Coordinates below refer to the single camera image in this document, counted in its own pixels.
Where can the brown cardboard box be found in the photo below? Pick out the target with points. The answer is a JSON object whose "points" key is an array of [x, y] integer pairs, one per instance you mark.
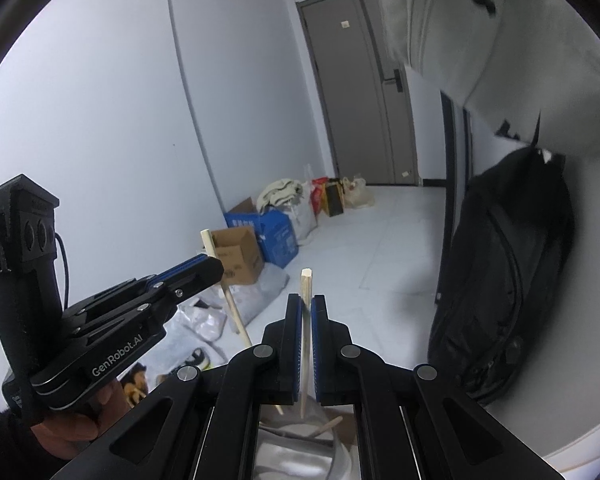
{"points": [[240, 255]]}

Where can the black backpack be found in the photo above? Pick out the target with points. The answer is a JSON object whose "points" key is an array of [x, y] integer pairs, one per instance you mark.
{"points": [[505, 260]]}

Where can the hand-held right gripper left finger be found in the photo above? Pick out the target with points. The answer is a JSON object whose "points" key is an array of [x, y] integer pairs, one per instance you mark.
{"points": [[296, 350]]}

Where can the white tote bag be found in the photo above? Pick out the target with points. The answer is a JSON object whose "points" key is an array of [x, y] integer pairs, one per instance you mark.
{"points": [[280, 190]]}

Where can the clear crumpled plastic bags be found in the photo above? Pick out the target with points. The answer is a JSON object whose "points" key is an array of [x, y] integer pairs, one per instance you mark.
{"points": [[200, 325]]}

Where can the person's left hand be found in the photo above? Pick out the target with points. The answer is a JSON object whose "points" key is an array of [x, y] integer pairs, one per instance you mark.
{"points": [[70, 430]]}

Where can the black coat rack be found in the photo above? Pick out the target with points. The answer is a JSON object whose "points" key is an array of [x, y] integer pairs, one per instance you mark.
{"points": [[447, 135]]}

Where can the brown fuzzy shoe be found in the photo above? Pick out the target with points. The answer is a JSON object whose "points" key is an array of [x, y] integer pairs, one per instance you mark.
{"points": [[135, 380]]}

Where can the white plastic bag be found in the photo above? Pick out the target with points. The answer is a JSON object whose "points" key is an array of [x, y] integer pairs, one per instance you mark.
{"points": [[302, 220]]}

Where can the grey parcel bag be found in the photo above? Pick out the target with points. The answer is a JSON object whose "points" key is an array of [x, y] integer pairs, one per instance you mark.
{"points": [[260, 290]]}

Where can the white black sneaker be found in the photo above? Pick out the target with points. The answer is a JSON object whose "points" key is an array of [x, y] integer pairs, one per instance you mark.
{"points": [[197, 357]]}

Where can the grey door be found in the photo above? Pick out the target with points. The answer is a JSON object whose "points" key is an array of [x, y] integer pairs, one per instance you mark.
{"points": [[355, 110]]}

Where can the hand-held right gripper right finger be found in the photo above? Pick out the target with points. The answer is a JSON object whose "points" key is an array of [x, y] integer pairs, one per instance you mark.
{"points": [[319, 350]]}

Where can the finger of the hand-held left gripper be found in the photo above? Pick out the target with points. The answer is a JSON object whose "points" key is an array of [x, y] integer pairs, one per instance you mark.
{"points": [[180, 267], [205, 272]]}

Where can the wooden chopstick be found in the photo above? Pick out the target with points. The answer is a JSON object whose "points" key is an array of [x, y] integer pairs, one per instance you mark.
{"points": [[235, 310], [331, 423], [306, 285]]}

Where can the beige plastic bag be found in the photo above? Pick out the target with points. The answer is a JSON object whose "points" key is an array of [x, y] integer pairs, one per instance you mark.
{"points": [[358, 194]]}

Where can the red snack bag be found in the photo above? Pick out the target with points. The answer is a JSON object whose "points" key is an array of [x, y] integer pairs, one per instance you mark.
{"points": [[317, 195]]}

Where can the white grey utensil holder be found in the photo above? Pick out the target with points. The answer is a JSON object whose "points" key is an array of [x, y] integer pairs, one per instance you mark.
{"points": [[300, 455]]}

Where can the blue cardboard box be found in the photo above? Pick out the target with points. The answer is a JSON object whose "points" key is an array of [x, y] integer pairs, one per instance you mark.
{"points": [[280, 235]]}

